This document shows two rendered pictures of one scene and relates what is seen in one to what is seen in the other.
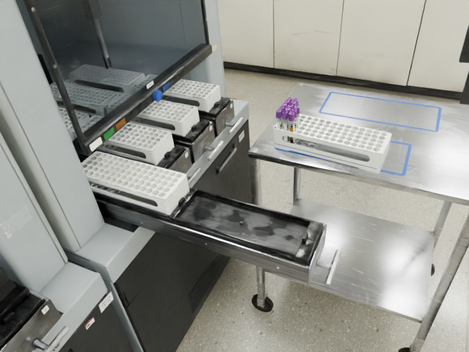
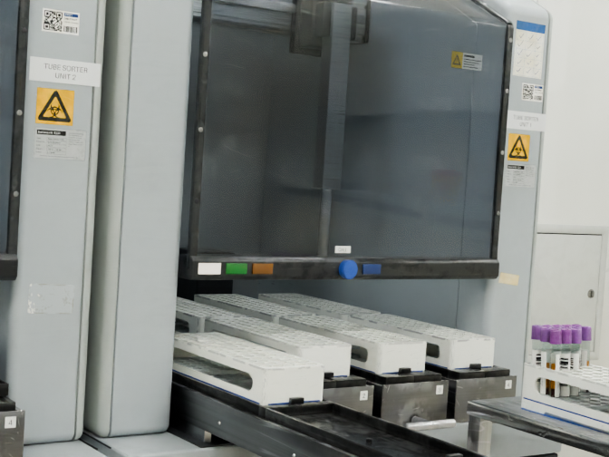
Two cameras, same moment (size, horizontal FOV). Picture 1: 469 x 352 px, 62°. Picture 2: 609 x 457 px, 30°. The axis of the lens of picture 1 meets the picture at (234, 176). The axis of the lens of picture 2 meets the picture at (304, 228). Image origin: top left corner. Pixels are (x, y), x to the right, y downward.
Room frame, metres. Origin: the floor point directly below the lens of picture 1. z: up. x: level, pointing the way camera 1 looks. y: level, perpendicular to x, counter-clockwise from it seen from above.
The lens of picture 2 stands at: (-0.63, -0.54, 1.13)
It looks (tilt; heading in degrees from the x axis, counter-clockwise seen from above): 3 degrees down; 27
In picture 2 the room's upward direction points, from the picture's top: 4 degrees clockwise
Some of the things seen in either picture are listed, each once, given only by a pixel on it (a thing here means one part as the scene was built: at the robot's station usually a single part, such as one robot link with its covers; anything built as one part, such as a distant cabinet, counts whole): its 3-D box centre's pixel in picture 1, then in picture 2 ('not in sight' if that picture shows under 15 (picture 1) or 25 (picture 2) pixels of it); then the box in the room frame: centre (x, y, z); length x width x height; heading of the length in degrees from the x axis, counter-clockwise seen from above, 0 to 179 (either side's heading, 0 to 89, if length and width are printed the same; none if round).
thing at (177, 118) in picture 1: (152, 114); (348, 345); (1.13, 0.25, 0.83); 0.30 x 0.10 x 0.06; 61
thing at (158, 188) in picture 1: (130, 182); (237, 369); (0.80, 0.27, 0.83); 0.30 x 0.10 x 0.06; 61
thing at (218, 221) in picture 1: (192, 215); (305, 434); (0.71, 0.11, 0.78); 0.73 x 0.14 x 0.09; 61
